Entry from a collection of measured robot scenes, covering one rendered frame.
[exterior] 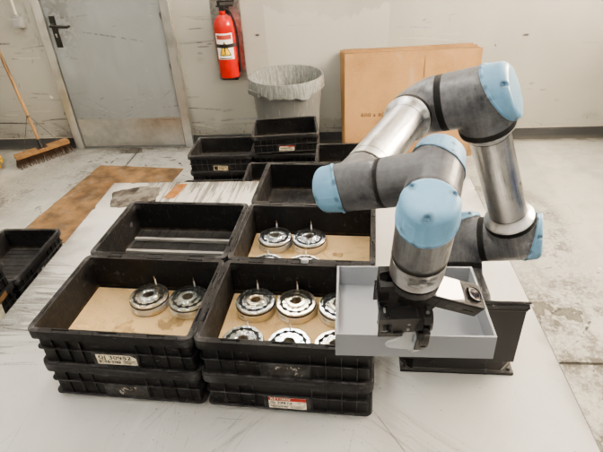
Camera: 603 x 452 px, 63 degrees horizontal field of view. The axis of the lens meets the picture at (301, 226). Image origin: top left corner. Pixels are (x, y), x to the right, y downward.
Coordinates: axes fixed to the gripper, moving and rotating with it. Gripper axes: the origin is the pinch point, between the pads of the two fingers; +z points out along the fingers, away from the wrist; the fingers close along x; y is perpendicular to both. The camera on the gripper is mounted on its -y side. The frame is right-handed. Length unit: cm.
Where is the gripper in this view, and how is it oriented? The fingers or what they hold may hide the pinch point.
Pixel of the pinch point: (414, 342)
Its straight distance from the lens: 88.5
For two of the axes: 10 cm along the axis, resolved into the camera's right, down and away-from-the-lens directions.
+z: 0.6, 6.6, 7.5
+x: 0.1, 7.5, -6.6
